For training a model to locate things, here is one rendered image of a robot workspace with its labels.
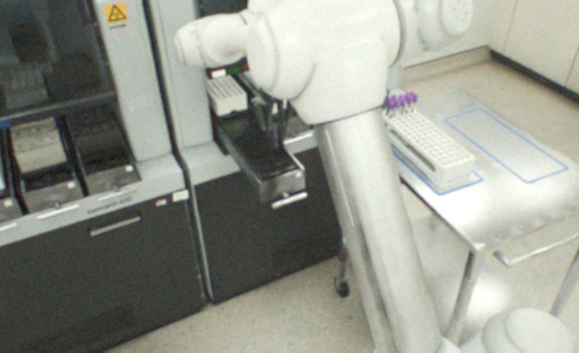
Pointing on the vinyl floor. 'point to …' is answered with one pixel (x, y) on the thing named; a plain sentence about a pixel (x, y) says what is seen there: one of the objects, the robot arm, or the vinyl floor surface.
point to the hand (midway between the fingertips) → (276, 135)
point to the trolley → (490, 213)
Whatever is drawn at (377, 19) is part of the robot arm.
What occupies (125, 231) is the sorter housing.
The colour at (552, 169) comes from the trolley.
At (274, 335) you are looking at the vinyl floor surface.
